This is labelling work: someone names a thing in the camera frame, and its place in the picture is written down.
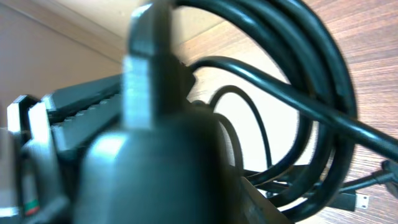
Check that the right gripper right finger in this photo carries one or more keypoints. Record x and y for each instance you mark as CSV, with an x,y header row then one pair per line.
x,y
257,209

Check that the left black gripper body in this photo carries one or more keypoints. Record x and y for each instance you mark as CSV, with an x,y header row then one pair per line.
x,y
49,137

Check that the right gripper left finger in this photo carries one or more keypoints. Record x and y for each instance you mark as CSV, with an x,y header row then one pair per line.
x,y
167,162

